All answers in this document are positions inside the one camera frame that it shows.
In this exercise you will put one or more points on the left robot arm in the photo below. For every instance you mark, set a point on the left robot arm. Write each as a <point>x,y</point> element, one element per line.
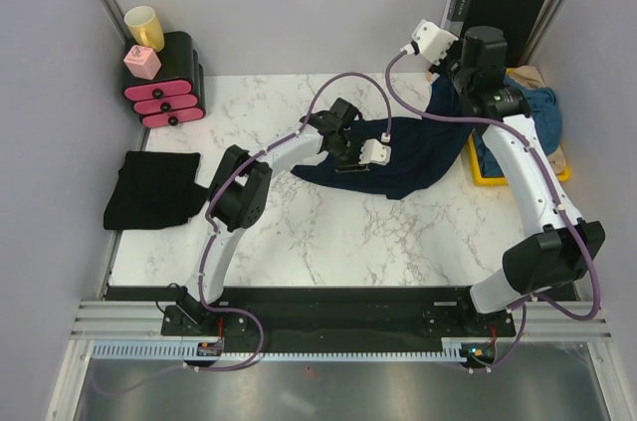
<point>239,190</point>

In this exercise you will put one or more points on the aluminium rail frame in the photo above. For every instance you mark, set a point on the aluminium rail frame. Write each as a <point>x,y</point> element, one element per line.
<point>451,234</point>

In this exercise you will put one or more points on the yellow plastic bin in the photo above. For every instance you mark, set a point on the yellow plastic bin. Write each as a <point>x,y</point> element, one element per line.
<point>557,161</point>

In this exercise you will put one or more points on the yellow mug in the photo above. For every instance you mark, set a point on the yellow mug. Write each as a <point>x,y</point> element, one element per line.
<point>145,28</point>

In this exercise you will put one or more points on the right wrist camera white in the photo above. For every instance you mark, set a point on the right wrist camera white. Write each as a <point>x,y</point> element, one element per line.
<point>430,42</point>

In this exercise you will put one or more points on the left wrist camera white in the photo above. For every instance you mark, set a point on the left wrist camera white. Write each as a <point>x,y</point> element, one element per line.
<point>373,151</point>

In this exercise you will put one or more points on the navy blue t shirt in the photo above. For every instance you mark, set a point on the navy blue t shirt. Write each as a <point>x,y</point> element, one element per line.
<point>422,152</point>

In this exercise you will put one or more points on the right cable duct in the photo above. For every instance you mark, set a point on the right cable duct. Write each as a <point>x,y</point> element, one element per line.
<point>482,350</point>

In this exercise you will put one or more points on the folded black t shirt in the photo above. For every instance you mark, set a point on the folded black t shirt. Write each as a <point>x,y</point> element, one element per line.
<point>155,190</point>

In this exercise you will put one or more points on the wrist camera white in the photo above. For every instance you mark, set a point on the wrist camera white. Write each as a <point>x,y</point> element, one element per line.
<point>430,42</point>
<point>373,151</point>

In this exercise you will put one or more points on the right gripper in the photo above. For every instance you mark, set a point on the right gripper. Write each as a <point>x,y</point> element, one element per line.
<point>441,69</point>

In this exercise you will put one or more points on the cable duct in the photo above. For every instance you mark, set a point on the cable duct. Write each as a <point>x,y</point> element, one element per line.
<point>177,349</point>
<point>482,350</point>

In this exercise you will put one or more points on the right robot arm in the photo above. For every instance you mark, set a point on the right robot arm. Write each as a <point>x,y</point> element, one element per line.
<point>559,245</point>

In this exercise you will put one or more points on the beige t shirt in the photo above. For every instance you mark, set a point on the beige t shirt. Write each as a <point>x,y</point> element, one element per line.
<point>544,106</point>

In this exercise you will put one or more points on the pink cube box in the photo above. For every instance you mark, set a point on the pink cube box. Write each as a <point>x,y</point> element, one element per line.
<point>142,62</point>

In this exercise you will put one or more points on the black pink drawer unit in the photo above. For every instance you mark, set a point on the black pink drawer unit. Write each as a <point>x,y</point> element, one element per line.
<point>176,94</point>

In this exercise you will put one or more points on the left cable duct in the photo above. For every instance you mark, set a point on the left cable duct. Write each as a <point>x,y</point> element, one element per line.
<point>177,349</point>

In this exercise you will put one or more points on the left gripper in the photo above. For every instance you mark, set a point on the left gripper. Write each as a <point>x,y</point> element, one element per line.
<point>352,166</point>

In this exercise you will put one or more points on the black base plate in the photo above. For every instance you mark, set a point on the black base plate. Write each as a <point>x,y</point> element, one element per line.
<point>336,320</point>

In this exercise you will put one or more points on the black orange folder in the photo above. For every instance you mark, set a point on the black orange folder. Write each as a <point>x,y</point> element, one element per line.
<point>515,18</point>

